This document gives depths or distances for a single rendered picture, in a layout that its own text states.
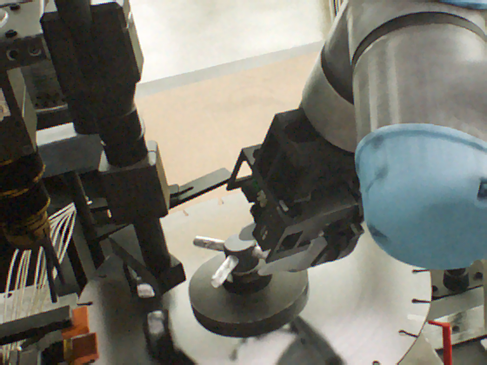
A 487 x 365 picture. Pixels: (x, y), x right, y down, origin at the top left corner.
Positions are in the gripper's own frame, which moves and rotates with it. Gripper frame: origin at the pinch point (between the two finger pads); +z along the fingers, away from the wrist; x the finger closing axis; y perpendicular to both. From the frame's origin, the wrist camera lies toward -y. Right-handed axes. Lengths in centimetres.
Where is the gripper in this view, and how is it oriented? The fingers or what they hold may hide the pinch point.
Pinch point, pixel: (291, 255)
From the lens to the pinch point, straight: 68.2
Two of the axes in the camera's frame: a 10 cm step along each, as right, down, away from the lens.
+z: -2.9, 5.9, 7.6
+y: -8.4, 2.3, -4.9
